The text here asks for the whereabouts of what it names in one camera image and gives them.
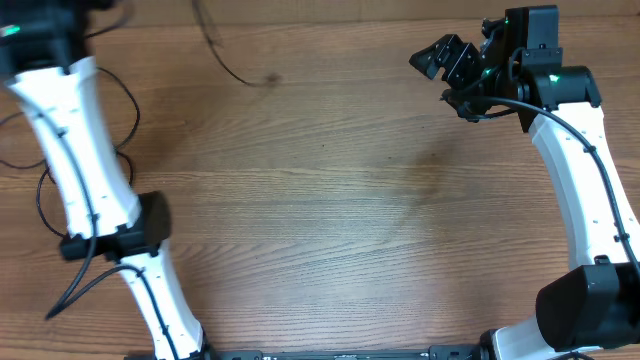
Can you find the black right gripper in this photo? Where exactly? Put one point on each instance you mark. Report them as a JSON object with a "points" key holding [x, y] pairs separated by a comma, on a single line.
{"points": [[470, 68]]}

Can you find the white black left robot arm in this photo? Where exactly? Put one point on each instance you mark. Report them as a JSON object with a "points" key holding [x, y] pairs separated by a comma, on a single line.
{"points": [[46, 64]]}

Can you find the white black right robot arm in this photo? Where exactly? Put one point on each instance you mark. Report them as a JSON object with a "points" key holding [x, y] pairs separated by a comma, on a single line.
{"points": [[519, 70]]}

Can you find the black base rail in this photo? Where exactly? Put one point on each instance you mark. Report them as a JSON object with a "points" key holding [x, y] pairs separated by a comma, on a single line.
{"points": [[350, 355]]}

